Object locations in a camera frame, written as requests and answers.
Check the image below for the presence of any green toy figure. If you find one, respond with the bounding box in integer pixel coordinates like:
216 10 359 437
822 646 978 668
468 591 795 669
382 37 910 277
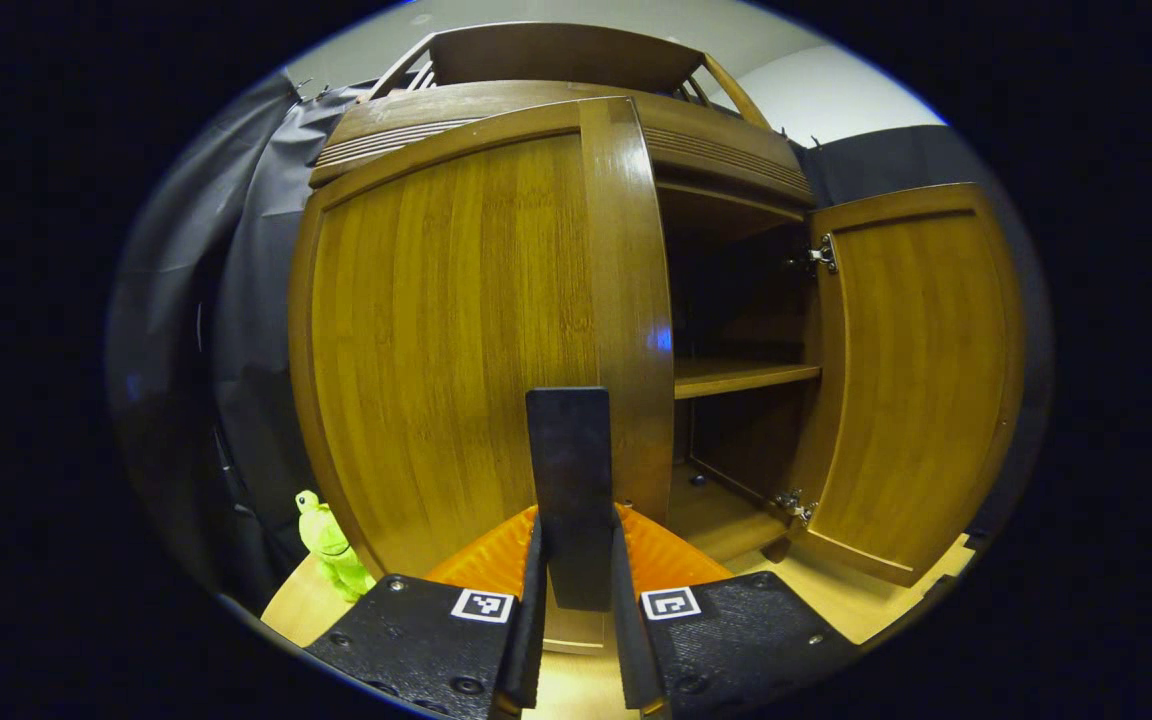
296 490 377 603

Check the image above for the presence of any wooden drawer with black knob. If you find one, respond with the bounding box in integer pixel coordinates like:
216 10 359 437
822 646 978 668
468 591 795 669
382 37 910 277
311 80 817 208

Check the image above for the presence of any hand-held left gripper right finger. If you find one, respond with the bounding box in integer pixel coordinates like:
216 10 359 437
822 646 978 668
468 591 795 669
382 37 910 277
610 504 863 720

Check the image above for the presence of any wooden inner cabinet shelf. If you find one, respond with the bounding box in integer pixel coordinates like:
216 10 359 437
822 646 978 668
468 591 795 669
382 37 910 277
674 358 823 401

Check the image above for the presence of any wooden double-door shoe cabinet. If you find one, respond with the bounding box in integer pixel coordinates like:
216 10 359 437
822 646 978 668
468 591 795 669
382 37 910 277
311 22 822 656

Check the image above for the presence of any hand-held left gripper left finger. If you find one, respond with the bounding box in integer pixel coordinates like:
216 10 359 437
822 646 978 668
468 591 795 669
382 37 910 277
304 505 547 720

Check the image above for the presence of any wooden shoe cabinet door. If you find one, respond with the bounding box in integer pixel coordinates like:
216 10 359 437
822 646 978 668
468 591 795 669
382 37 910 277
786 183 1027 588
288 97 677 656

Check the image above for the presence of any black backdrop cloth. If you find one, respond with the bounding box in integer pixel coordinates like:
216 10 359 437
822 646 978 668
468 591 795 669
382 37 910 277
106 72 1055 611

